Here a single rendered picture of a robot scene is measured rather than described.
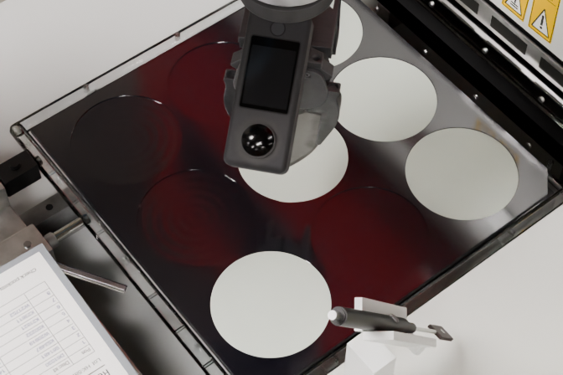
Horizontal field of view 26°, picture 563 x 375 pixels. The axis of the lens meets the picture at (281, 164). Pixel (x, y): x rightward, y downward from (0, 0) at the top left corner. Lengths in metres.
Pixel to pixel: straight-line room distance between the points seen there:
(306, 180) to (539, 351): 0.27
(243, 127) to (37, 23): 0.51
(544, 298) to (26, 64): 0.61
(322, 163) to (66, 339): 0.30
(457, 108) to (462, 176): 0.08
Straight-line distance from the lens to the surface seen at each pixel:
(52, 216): 1.15
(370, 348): 0.84
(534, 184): 1.11
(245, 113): 0.87
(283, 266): 1.04
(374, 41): 1.19
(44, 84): 1.28
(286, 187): 1.08
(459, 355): 0.94
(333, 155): 1.11
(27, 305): 0.96
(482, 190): 1.10
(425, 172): 1.10
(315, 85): 0.91
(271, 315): 1.02
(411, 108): 1.14
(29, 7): 1.36
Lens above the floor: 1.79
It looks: 55 degrees down
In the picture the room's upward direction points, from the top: straight up
